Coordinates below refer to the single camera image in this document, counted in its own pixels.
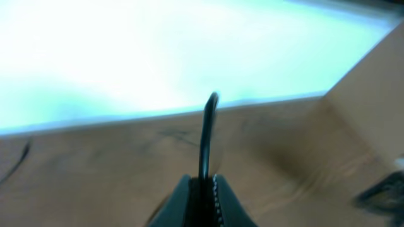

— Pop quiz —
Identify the white back board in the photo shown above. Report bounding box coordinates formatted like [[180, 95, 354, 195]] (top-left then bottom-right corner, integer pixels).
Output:
[[1, 0, 403, 136]]

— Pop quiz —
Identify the cardboard side panel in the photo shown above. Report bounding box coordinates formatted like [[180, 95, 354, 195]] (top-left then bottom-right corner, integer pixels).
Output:
[[326, 23, 403, 168]]

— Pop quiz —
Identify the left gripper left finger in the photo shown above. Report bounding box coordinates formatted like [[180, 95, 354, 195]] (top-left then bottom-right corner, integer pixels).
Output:
[[146, 175, 198, 227]]

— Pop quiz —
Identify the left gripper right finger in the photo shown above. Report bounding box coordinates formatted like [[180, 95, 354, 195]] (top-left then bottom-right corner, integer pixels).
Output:
[[208, 175, 257, 227]]

